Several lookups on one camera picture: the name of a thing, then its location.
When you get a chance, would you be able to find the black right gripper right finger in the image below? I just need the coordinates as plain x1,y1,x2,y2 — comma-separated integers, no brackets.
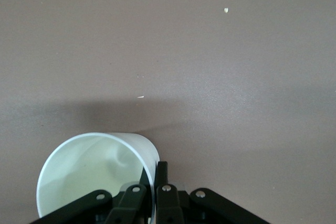
154,161,272,224

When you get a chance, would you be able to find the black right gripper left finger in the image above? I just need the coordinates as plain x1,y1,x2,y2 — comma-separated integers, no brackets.
30,165,153,224

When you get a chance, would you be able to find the white plastic cup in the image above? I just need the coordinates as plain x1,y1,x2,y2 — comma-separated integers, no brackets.
36,132,161,220

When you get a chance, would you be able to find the brown table cover mat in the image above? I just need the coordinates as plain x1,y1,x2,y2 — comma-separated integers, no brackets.
0,0,336,224

